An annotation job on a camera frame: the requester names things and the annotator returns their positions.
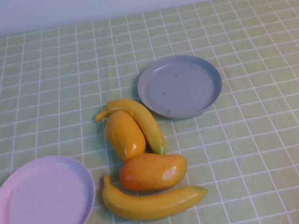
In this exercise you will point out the pink round plate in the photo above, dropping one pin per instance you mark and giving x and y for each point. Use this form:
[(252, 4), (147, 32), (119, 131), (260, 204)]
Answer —
[(40, 207)]

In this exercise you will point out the yellow orange mango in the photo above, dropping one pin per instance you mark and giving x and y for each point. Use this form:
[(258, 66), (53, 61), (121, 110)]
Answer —
[(150, 172), (125, 135)]

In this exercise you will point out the long yellow banana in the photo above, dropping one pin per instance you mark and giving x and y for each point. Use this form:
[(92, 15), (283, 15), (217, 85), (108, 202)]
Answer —
[(152, 206)]

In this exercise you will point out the short curved yellow banana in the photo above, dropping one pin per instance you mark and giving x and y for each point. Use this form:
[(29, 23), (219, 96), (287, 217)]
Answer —
[(148, 123)]

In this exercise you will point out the blue-grey round plate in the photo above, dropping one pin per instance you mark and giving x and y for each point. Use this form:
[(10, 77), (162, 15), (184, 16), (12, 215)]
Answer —
[(179, 87)]

